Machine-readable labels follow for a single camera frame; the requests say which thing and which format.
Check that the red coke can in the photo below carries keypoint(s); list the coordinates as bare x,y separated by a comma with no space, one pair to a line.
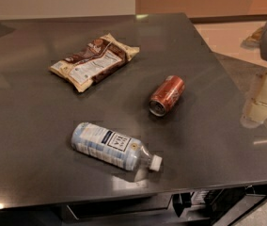
166,95

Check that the black equipment under table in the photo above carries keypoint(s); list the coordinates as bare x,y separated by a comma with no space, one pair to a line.
219,207

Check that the brown cream snack bag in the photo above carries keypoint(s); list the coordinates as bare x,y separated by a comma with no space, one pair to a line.
99,59

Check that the clear plastic tea bottle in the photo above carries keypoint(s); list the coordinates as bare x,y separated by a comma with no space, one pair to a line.
127,153

